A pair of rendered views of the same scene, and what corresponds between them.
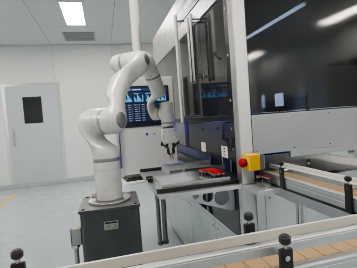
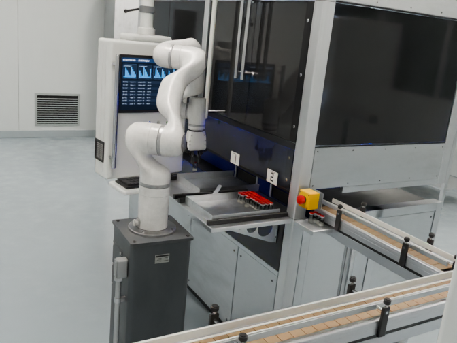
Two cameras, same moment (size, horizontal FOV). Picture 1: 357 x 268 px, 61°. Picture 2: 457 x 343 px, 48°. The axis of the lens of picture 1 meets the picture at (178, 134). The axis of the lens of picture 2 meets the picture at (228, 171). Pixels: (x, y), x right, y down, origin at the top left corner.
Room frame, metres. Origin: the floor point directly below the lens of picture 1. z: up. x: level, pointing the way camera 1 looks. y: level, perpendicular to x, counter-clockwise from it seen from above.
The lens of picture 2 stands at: (-0.56, 0.65, 1.65)
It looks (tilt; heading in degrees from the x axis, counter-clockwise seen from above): 15 degrees down; 343
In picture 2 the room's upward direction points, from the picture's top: 6 degrees clockwise
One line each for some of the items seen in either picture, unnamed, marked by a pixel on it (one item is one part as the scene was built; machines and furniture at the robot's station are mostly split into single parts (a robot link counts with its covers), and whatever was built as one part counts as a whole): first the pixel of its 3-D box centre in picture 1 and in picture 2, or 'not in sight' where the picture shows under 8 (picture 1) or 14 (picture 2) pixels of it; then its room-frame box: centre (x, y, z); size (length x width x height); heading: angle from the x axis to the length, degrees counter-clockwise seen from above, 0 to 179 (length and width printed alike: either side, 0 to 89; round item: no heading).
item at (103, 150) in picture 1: (99, 134); (148, 153); (1.38, 0.37, 1.16); 0.19 x 0.12 x 0.24; 63
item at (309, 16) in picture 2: (228, 76); (297, 99); (1.47, -0.27, 1.40); 0.04 x 0.01 x 0.80; 14
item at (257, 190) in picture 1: (264, 188); (315, 226); (1.34, -0.37, 0.87); 0.14 x 0.13 x 0.02; 104
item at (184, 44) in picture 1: (191, 75); (227, 59); (2.10, -0.12, 1.51); 0.47 x 0.01 x 0.59; 14
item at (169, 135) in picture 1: (169, 134); (196, 139); (1.91, 0.06, 1.11); 0.10 x 0.08 x 0.11; 101
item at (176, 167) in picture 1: (191, 167); (217, 182); (1.89, -0.07, 0.90); 0.34 x 0.26 x 0.04; 104
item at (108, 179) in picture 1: (108, 180); (153, 206); (1.37, 0.34, 0.95); 0.19 x 0.19 x 0.18
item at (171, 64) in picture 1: (173, 84); (183, 50); (2.62, 0.01, 1.51); 0.49 x 0.01 x 0.59; 14
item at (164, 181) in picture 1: (189, 179); (232, 205); (1.53, -0.04, 0.90); 0.34 x 0.26 x 0.04; 104
